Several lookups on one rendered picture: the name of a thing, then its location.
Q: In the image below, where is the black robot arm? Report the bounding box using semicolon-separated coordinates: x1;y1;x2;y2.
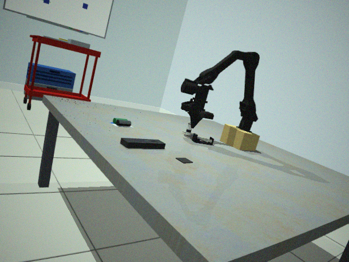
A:
181;50;260;132

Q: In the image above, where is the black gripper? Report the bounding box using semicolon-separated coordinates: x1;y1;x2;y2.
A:
188;96;214;128

